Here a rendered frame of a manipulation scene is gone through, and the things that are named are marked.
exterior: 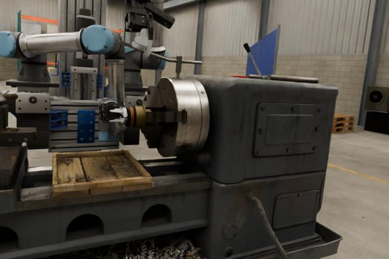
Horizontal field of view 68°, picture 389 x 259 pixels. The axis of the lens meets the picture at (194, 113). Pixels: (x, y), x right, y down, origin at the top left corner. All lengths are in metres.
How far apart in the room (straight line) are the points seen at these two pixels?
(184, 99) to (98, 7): 1.02
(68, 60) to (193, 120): 1.01
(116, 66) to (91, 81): 0.36
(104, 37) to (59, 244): 0.78
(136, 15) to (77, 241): 0.75
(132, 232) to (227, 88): 0.59
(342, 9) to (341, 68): 2.13
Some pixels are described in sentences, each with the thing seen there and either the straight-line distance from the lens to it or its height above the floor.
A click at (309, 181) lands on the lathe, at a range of 1.39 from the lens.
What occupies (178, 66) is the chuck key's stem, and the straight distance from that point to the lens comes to 1.12.
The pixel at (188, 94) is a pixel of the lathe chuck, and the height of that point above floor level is 1.18.
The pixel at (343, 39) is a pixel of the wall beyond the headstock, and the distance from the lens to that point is 12.07.
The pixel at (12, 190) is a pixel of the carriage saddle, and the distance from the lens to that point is 0.90.
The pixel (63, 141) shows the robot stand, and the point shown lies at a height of 0.86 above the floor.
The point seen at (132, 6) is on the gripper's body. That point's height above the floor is 1.46.
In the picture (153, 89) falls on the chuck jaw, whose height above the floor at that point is 1.18.
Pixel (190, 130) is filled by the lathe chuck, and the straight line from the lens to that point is 1.03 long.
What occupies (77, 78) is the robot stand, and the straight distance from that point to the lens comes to 1.74.
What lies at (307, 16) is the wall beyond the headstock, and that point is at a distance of 13.01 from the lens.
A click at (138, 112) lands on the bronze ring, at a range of 1.08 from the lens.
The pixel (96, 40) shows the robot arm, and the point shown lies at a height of 1.36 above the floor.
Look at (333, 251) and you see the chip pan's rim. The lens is 1.52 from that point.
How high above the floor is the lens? 1.25
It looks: 7 degrees down
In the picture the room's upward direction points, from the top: 4 degrees clockwise
